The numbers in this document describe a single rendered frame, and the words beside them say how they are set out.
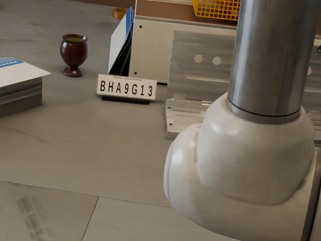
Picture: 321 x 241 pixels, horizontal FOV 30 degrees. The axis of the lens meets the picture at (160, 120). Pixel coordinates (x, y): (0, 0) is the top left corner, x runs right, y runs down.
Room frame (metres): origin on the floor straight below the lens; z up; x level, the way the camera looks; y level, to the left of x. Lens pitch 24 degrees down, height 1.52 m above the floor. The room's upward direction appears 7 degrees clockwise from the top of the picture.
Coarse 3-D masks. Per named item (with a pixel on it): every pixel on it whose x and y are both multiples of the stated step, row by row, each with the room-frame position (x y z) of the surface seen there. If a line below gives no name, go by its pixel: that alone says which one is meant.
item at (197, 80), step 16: (176, 32) 1.51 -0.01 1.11; (192, 32) 1.51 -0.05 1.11; (176, 48) 1.50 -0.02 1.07; (192, 48) 1.51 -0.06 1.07; (208, 48) 1.52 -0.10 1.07; (224, 48) 1.52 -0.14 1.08; (176, 64) 1.49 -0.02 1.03; (192, 64) 1.51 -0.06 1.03; (208, 64) 1.51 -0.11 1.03; (224, 64) 1.51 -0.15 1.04; (320, 64) 1.54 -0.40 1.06; (176, 80) 1.48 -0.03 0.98; (192, 80) 1.49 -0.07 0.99; (208, 80) 1.49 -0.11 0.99; (224, 80) 1.51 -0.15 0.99; (320, 80) 1.53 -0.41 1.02; (192, 96) 1.48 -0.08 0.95; (208, 96) 1.48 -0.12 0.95; (304, 96) 1.51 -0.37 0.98; (320, 96) 1.51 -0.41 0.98
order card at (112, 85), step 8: (104, 80) 1.51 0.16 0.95; (112, 80) 1.52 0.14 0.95; (120, 80) 1.52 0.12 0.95; (128, 80) 1.52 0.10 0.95; (136, 80) 1.52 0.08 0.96; (144, 80) 1.53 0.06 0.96; (152, 80) 1.53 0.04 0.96; (96, 88) 1.50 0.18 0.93; (104, 88) 1.50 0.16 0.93; (112, 88) 1.51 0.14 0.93; (120, 88) 1.51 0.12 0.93; (128, 88) 1.51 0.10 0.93; (136, 88) 1.51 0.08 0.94; (144, 88) 1.52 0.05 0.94; (152, 88) 1.52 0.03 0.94; (120, 96) 1.50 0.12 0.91; (128, 96) 1.50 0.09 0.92; (136, 96) 1.51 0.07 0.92; (144, 96) 1.51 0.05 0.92; (152, 96) 1.51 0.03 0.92
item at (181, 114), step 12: (180, 96) 1.50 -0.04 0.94; (168, 108) 1.44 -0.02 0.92; (180, 108) 1.45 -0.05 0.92; (192, 108) 1.46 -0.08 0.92; (204, 108) 1.47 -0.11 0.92; (168, 120) 1.36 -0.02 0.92; (180, 120) 1.37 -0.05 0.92; (192, 120) 1.38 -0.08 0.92; (312, 120) 1.48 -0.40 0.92; (168, 132) 1.29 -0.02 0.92
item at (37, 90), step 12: (12, 84) 1.33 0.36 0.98; (24, 84) 1.36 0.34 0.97; (36, 84) 1.39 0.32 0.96; (0, 96) 1.30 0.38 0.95; (12, 96) 1.33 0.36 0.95; (24, 96) 1.36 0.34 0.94; (36, 96) 1.39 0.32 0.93; (0, 108) 1.30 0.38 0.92; (12, 108) 1.33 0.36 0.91; (24, 108) 1.36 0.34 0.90
